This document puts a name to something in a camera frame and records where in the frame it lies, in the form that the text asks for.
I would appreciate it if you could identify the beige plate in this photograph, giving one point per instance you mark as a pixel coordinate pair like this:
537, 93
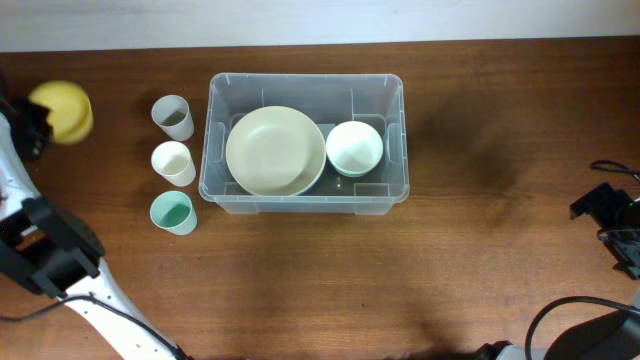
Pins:
275, 142
278, 186

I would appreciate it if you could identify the mint green cup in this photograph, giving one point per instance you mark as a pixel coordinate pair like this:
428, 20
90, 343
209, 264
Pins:
173, 211

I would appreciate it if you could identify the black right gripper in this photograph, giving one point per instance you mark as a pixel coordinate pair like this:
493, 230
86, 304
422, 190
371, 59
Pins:
600, 203

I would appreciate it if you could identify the yellow bowl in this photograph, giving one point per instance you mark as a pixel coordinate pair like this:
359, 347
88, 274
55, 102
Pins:
70, 113

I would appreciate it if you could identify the grey cup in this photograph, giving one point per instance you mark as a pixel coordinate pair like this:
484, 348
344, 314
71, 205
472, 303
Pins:
172, 114

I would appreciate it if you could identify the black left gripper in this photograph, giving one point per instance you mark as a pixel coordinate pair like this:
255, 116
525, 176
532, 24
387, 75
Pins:
36, 112

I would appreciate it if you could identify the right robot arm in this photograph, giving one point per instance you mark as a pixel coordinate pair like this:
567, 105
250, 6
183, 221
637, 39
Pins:
611, 336

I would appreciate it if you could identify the cream white cup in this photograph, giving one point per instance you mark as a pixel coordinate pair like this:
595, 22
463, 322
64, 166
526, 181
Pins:
173, 161

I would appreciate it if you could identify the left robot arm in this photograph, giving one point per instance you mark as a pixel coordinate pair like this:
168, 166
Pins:
50, 251

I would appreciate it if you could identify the clear plastic storage bin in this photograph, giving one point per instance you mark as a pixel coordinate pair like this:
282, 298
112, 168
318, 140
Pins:
375, 99

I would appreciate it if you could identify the white bowl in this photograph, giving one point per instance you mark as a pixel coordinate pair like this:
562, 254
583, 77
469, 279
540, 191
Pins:
354, 146

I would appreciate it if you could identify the mint green bowl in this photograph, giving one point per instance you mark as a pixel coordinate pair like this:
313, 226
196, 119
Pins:
353, 174

